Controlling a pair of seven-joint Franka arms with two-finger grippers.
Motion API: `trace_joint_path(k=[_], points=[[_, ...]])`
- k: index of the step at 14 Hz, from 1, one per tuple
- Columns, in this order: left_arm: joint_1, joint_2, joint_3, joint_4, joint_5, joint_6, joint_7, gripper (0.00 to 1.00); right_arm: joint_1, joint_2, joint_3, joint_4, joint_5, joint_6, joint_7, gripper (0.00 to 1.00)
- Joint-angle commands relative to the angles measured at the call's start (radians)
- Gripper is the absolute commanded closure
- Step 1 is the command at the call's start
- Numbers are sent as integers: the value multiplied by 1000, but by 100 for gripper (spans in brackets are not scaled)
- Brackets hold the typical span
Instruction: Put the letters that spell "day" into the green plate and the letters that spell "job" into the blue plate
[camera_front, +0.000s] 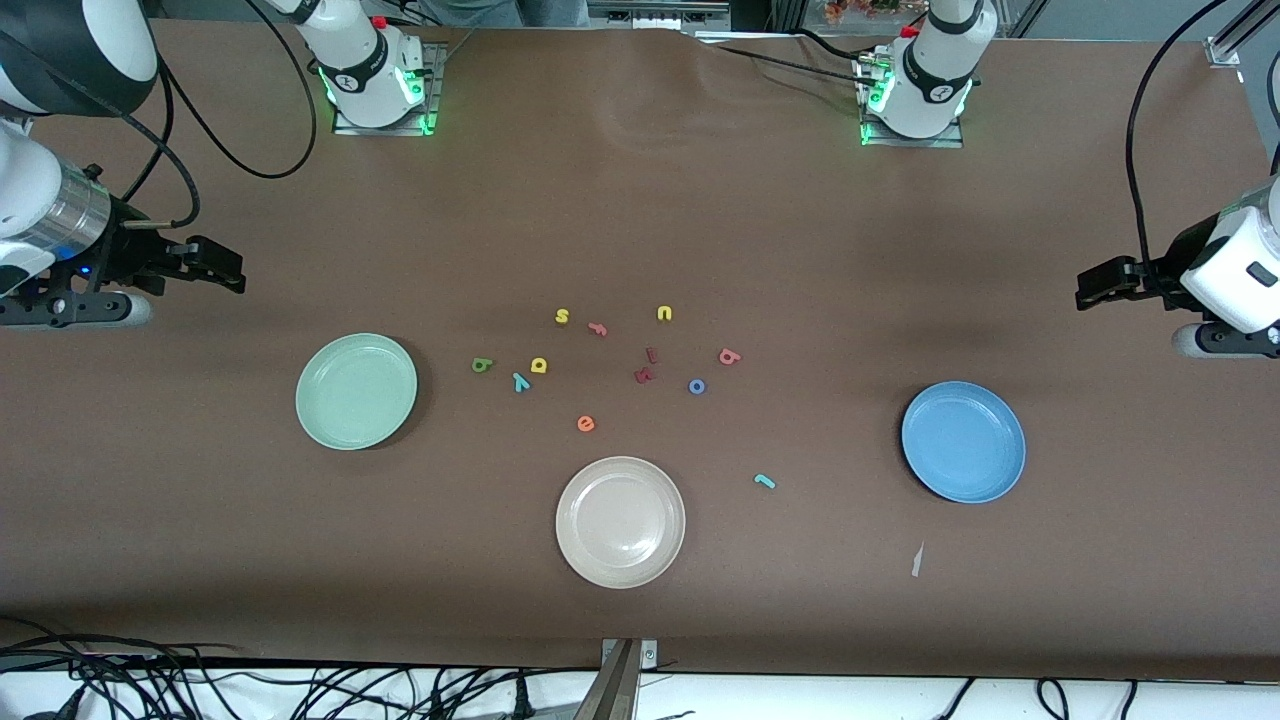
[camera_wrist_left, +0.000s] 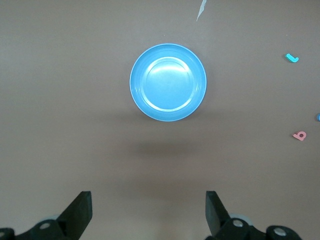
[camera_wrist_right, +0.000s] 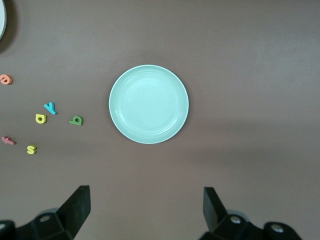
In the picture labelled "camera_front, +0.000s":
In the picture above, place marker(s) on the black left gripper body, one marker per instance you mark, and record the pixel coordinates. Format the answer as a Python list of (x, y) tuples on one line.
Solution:
[(1176, 255)]

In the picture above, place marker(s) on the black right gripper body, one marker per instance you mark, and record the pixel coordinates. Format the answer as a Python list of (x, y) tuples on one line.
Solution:
[(128, 250)]

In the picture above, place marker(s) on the teal foam letter y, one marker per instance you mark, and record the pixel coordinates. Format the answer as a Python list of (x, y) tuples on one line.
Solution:
[(520, 383)]

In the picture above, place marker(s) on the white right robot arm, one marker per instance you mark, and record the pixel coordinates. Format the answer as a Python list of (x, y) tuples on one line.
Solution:
[(360, 60)]

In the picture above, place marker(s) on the light green plate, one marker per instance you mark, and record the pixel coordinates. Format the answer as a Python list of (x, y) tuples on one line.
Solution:
[(356, 392)]

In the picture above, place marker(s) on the blue plate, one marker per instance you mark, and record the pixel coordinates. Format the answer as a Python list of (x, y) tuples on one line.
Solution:
[(963, 441)]

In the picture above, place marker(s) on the aluminium profile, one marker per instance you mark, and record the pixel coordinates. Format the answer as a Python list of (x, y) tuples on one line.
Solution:
[(1235, 35)]

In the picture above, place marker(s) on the white tape scrap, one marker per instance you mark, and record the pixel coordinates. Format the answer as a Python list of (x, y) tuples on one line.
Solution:
[(917, 560)]

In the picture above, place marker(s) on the orange flowers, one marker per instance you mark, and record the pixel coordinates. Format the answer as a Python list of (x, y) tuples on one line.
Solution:
[(870, 10)]

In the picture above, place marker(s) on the person in blue jeans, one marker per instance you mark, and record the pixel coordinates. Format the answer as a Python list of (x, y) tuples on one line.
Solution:
[(500, 10)]

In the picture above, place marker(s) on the beige plate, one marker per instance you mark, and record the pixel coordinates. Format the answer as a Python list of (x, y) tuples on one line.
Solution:
[(620, 522)]

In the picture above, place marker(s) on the grey equipment box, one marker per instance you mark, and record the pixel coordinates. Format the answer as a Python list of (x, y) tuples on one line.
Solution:
[(655, 12)]

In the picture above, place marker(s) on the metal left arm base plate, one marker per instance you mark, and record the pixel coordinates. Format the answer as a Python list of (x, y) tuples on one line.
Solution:
[(950, 142)]

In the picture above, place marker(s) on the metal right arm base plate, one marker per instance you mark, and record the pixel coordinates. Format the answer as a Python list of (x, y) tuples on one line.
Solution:
[(432, 90)]

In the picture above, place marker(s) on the metal clamp bracket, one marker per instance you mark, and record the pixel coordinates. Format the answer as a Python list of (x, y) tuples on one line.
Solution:
[(620, 680)]

